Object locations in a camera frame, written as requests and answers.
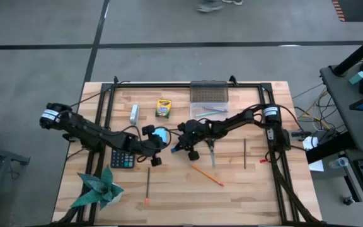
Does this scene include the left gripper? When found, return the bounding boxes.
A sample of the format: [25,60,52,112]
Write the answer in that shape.
[127,125,170,167]

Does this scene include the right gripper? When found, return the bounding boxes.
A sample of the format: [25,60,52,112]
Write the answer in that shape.
[170,122,209,161]

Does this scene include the red-handled scissors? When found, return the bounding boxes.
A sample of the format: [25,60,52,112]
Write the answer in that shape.
[207,138,217,168]

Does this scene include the yellow green crayon box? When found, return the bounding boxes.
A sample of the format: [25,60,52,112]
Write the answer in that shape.
[155,98,173,119]

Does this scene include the yellow pencil pink eraser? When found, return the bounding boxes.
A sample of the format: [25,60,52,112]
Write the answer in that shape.
[190,163,225,187]

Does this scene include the black pencil orange eraser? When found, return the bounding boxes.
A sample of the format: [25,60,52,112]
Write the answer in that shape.
[144,166,151,206]

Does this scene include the teal pen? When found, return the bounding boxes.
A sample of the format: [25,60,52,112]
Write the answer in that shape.
[195,110,222,117]

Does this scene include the black desk calculator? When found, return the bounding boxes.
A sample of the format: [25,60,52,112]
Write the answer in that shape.
[110,148,135,169]

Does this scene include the clear pencil case grey lid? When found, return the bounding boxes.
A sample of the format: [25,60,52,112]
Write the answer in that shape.
[189,80,231,127]

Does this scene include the green artificial plant white pot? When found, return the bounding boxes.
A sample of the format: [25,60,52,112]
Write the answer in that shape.
[70,164,125,211]

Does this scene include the white small box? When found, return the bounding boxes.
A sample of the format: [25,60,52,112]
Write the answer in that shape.
[302,135,320,151]

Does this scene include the white paper sheet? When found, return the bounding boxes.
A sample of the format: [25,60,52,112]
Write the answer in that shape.
[309,160,326,173]

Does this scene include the clear water bottle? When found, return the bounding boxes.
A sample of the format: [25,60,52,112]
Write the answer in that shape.
[328,156,349,170]

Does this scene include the black side desk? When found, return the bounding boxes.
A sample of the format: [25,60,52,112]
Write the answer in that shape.
[306,61,363,227]

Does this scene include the teal small box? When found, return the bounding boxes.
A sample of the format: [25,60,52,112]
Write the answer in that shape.
[349,71,363,85]

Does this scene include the black monitor pole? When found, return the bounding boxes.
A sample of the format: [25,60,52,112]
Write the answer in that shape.
[331,28,363,77]

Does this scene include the black floor mat orange stripe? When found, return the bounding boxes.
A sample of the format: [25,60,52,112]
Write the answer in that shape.
[331,0,363,23]

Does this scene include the black aluminium table frame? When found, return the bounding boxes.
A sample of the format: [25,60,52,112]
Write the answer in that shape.
[50,75,324,226]

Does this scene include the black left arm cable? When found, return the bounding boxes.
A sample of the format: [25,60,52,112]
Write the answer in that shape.
[69,80,130,108]

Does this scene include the tangled floor cables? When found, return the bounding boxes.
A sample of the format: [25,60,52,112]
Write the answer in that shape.
[293,83,337,133]

